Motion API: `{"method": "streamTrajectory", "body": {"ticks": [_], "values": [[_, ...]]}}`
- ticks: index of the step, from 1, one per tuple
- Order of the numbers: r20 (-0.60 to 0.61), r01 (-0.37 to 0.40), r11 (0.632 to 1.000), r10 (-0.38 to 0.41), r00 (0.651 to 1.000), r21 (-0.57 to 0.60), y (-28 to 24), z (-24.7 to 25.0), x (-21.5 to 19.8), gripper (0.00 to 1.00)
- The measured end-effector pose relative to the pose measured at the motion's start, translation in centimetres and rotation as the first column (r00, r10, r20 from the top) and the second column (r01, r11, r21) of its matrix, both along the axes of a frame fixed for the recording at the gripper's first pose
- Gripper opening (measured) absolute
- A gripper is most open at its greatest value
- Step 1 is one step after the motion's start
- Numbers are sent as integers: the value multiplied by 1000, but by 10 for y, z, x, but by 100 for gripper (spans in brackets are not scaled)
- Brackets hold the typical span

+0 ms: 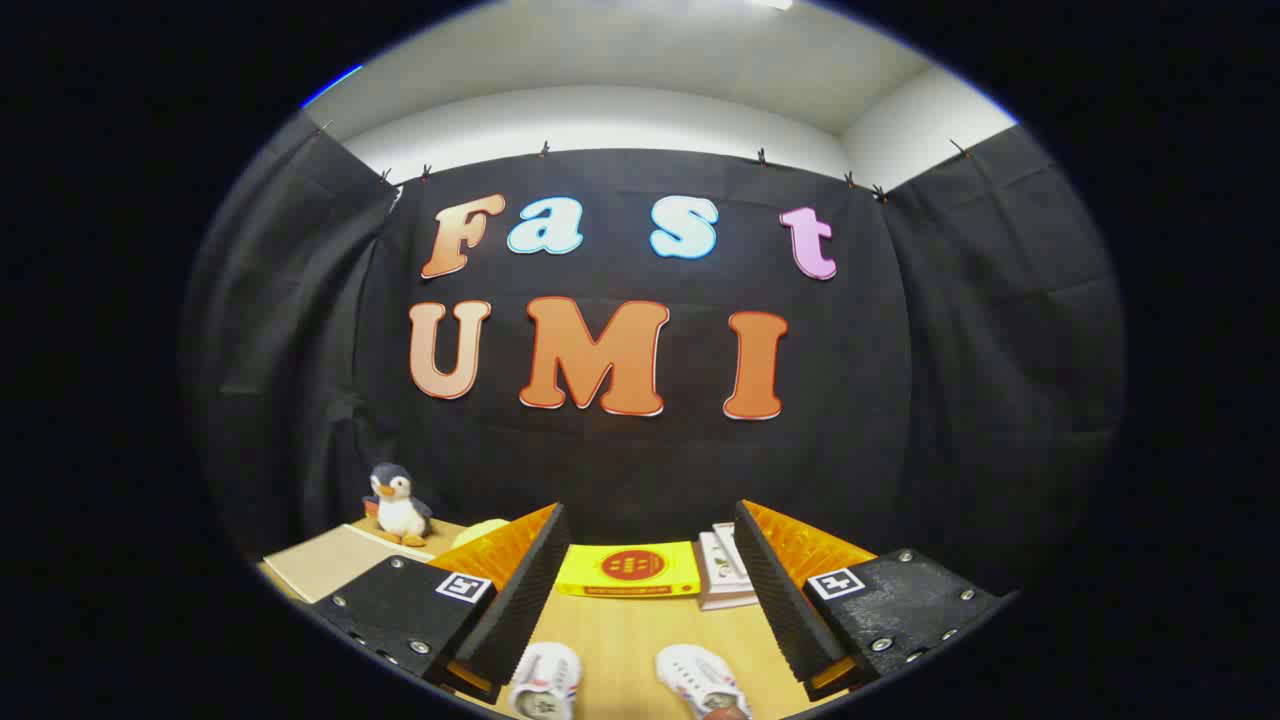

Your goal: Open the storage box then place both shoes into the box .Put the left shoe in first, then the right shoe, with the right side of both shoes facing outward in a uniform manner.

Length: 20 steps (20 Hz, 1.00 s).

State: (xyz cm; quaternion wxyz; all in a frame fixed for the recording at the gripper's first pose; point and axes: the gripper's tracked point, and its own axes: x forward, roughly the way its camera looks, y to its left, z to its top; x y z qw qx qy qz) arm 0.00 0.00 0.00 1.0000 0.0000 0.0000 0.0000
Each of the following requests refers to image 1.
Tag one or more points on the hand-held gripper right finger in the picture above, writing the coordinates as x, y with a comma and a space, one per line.
785, 600

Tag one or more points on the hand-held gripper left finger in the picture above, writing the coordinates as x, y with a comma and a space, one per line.
520, 600

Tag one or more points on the white canvas shoe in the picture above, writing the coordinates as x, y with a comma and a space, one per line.
545, 685
700, 680

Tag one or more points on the beige fabric storage box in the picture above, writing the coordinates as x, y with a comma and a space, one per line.
335, 560

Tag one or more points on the yellow bread-shaped plush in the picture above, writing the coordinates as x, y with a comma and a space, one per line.
480, 530

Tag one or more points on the yellow book red label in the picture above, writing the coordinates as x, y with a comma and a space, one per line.
630, 568

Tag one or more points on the penguin plush toy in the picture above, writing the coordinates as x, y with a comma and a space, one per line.
400, 510

